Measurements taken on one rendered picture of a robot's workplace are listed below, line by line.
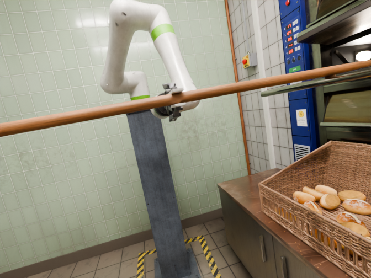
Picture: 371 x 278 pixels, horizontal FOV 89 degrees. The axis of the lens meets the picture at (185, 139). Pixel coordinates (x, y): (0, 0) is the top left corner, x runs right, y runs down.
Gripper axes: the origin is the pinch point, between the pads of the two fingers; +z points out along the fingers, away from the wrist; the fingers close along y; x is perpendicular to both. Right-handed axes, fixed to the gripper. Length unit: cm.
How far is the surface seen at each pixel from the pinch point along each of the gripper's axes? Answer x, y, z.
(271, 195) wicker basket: -39, 48, -19
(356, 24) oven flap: -84, -19, -12
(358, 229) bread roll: -53, 54, 7
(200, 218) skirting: -28, 112, -122
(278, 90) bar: -51, 2, -22
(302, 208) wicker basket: -39, 45, -1
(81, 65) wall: 47, -47, -125
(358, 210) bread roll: -69, 57, -4
